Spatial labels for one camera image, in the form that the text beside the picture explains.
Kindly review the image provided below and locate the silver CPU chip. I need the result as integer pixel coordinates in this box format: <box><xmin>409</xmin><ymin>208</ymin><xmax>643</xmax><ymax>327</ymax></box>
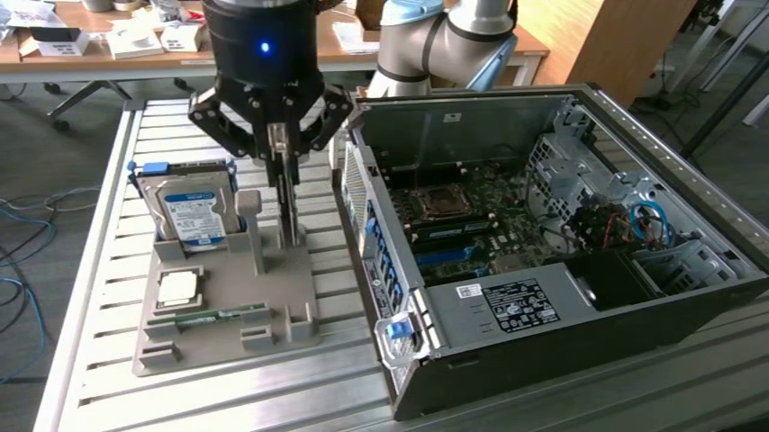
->
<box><xmin>156</xmin><ymin>271</ymin><xmax>201</xmax><ymax>308</ymax></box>

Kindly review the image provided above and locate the wooden desk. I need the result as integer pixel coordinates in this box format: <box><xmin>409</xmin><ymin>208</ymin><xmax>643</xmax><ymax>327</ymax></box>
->
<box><xmin>0</xmin><ymin>0</ymin><xmax>551</xmax><ymax>98</ymax></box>

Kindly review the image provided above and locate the blue expansion slot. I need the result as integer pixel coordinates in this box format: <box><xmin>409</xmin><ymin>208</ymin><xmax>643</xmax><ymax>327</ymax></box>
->
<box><xmin>413</xmin><ymin>247</ymin><xmax>479</xmax><ymax>267</ymax></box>

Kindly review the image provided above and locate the metal disk bay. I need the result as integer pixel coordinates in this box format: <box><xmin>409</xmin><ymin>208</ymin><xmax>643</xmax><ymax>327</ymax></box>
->
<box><xmin>630</xmin><ymin>238</ymin><xmax>743</xmax><ymax>299</ymax></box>

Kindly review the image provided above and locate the grey floor cable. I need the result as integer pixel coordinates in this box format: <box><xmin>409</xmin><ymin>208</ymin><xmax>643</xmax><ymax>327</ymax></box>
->
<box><xmin>0</xmin><ymin>186</ymin><xmax>101</xmax><ymax>213</ymax></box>

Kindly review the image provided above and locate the small white box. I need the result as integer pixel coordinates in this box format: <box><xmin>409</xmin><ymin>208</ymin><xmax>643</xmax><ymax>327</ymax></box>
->
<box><xmin>158</xmin><ymin>24</ymin><xmax>209</xmax><ymax>53</ymax></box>

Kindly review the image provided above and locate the metal CPU socket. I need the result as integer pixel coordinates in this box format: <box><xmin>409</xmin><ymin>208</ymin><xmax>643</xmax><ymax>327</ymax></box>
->
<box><xmin>413</xmin><ymin>184</ymin><xmax>473</xmax><ymax>220</ymax></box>

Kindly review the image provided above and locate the red and black wire bundle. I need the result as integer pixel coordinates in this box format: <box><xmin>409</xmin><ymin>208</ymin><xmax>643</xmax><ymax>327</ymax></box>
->
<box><xmin>567</xmin><ymin>202</ymin><xmax>638</xmax><ymax>252</ymax></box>

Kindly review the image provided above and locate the open black PC case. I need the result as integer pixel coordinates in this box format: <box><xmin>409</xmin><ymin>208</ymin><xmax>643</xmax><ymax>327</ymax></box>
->
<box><xmin>327</xmin><ymin>82</ymin><xmax>769</xmax><ymax>422</ymax></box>

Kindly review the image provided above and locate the green loose RAM stick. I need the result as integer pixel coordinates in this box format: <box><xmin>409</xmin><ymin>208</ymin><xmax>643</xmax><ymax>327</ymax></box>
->
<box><xmin>173</xmin><ymin>303</ymin><xmax>269</xmax><ymax>326</ymax></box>

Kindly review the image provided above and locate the grey power supply unit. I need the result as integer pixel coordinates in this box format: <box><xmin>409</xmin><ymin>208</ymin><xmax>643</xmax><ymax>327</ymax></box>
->
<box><xmin>423</xmin><ymin>263</ymin><xmax>599</xmax><ymax>357</ymax></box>

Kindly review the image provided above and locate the hard disk with blue caddy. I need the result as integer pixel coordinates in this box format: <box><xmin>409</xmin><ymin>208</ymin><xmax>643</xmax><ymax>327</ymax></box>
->
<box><xmin>126</xmin><ymin>155</ymin><xmax>239</xmax><ymax>253</ymax></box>

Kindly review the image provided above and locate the grey parts rack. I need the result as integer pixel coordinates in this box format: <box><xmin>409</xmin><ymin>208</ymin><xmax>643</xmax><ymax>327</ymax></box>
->
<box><xmin>130</xmin><ymin>188</ymin><xmax>325</xmax><ymax>378</ymax></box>

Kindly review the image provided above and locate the blue case latch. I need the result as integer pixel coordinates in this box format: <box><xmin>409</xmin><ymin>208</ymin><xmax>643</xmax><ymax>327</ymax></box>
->
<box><xmin>383</xmin><ymin>319</ymin><xmax>415</xmax><ymax>342</ymax></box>

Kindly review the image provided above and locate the flat white box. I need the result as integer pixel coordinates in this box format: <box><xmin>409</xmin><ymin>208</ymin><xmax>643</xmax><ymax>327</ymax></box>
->
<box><xmin>104</xmin><ymin>25</ymin><xmax>165</xmax><ymax>61</ymax></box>

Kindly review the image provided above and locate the perforated metal drive cage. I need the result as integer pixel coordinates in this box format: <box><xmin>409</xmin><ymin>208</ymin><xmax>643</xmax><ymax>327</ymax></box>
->
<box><xmin>524</xmin><ymin>96</ymin><xmax>611</xmax><ymax>220</ymax></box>

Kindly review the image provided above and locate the blue disk wire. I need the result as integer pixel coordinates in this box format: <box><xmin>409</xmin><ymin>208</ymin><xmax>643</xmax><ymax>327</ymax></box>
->
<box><xmin>626</xmin><ymin>200</ymin><xmax>675</xmax><ymax>251</ymax></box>

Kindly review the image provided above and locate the white box with black lid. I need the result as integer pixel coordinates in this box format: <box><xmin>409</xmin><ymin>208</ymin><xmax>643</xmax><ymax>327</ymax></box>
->
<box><xmin>32</xmin><ymin>27</ymin><xmax>90</xmax><ymax>59</ymax></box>

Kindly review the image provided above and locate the white paper stack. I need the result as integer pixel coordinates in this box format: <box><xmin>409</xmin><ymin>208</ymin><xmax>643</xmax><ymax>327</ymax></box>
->
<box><xmin>329</xmin><ymin>21</ymin><xmax>381</xmax><ymax>56</ymax></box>

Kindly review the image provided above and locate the graphics card with silver bracket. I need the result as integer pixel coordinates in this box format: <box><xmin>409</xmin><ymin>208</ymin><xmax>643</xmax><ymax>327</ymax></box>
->
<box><xmin>267</xmin><ymin>123</ymin><xmax>307</xmax><ymax>249</ymax></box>

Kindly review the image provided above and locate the blue floor cable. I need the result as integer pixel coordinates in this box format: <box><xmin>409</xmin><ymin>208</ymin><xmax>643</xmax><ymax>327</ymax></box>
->
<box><xmin>0</xmin><ymin>197</ymin><xmax>58</xmax><ymax>386</ymax></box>

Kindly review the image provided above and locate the wooden cabinet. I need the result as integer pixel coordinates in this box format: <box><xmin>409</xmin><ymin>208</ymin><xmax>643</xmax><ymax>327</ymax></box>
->
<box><xmin>514</xmin><ymin>0</ymin><xmax>702</xmax><ymax>109</ymax></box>

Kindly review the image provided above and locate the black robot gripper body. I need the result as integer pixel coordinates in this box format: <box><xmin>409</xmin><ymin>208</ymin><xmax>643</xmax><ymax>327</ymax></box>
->
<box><xmin>200</xmin><ymin>0</ymin><xmax>329</xmax><ymax>137</ymax></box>

